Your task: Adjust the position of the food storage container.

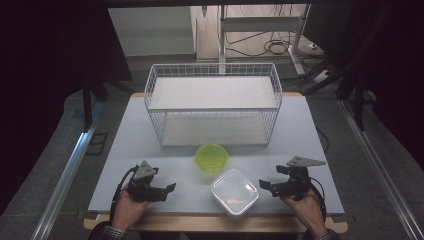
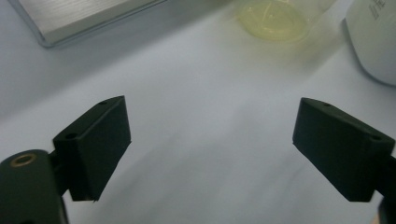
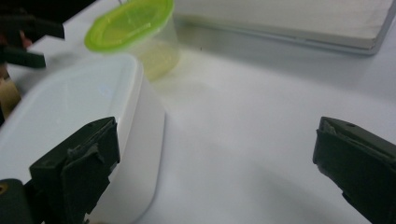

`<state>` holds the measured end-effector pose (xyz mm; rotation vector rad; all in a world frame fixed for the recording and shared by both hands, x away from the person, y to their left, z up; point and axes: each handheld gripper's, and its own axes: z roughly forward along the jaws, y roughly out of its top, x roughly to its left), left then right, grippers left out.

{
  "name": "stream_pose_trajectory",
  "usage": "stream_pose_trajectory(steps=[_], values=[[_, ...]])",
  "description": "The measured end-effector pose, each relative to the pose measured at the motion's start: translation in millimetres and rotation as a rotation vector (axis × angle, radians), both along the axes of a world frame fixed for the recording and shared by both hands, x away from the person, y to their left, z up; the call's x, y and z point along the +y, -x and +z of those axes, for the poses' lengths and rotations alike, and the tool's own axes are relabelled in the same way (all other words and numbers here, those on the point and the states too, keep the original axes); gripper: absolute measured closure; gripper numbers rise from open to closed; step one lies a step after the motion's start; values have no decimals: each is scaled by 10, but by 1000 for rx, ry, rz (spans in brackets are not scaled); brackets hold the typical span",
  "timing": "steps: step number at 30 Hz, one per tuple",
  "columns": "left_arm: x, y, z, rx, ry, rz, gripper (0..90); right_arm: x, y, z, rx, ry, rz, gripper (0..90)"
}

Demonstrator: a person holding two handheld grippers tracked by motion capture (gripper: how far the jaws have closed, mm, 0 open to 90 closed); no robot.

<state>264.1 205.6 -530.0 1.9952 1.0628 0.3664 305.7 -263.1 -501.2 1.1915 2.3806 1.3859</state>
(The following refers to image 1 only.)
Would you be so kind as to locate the green plastic bowl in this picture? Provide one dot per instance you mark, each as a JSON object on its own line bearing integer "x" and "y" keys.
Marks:
{"x": 211, "y": 157}

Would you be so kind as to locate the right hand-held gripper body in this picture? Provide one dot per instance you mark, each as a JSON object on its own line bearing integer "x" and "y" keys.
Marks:
{"x": 296, "y": 181}

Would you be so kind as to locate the white lidded plastic container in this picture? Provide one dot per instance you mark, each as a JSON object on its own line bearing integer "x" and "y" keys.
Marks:
{"x": 235, "y": 193}

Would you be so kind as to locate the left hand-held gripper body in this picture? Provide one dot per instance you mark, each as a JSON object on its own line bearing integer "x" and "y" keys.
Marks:
{"x": 144, "y": 181}

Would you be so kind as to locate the aluminium floor rail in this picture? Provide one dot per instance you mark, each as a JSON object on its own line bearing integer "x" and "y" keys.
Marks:
{"x": 66, "y": 180}
{"x": 376, "y": 160}

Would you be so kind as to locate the light grey table mat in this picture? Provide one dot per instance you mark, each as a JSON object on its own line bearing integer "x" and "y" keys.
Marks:
{"x": 133, "y": 156}

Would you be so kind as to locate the black metal stand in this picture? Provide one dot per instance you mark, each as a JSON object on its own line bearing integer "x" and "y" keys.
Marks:
{"x": 359, "y": 103}
{"x": 87, "y": 103}

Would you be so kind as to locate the white wall panel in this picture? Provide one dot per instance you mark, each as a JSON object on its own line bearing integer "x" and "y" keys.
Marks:
{"x": 151, "y": 31}

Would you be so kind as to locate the white power strip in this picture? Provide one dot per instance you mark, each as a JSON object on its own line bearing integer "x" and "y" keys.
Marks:
{"x": 322, "y": 76}

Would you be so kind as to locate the white metal desk frame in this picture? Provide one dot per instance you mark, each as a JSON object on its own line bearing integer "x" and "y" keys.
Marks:
{"x": 260, "y": 24}

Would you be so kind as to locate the person's left hand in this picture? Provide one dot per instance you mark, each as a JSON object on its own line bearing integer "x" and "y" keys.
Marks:
{"x": 128, "y": 210}

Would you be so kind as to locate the person's right hand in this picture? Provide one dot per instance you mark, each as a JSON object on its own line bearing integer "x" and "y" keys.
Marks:
{"x": 308, "y": 210}

